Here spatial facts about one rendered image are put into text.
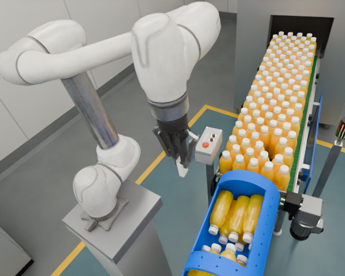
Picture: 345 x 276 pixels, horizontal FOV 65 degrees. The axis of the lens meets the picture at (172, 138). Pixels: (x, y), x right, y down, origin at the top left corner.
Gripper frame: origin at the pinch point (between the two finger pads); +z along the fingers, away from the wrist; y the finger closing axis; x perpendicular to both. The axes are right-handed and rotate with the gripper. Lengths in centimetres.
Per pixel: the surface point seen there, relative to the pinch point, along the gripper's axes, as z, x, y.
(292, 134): 52, -77, -22
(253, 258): 42.7, 0.1, -22.3
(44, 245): 157, 19, 153
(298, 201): 63, -43, -32
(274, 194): 45, -31, -22
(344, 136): 46, -76, -45
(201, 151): 52, -48, 20
